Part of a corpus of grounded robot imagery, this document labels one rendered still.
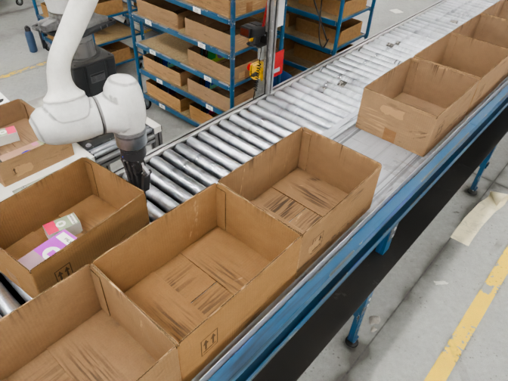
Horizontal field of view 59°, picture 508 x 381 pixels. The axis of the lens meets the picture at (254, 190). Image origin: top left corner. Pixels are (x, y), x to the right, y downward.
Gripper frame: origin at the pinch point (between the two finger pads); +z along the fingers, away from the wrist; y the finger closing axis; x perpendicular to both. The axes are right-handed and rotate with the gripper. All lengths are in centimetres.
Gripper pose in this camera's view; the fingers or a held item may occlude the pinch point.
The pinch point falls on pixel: (140, 196)
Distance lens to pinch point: 148.0
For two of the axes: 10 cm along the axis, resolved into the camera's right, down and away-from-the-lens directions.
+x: -6.6, 4.7, -5.8
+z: -0.4, 7.6, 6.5
